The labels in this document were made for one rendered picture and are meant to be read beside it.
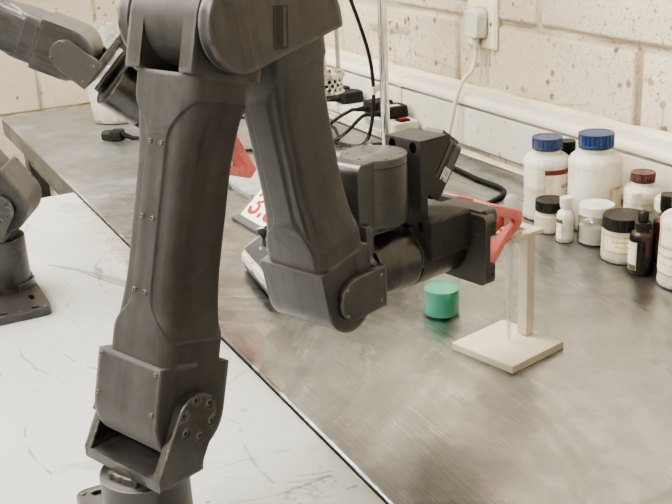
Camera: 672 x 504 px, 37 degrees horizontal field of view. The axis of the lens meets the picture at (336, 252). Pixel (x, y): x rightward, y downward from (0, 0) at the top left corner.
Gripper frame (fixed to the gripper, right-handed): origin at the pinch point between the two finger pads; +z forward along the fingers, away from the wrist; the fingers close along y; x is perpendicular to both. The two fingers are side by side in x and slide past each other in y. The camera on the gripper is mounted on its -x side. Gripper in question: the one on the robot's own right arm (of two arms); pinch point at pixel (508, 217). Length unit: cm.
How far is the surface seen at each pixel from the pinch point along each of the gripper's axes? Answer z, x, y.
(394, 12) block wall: 66, -8, 85
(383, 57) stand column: 40, -5, 60
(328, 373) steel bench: -16.1, 14.3, 9.1
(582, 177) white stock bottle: 34.4, 6.2, 16.3
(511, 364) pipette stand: -3.4, 13.4, -3.5
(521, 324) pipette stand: 2.5, 12.2, 0.1
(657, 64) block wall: 49, -7, 16
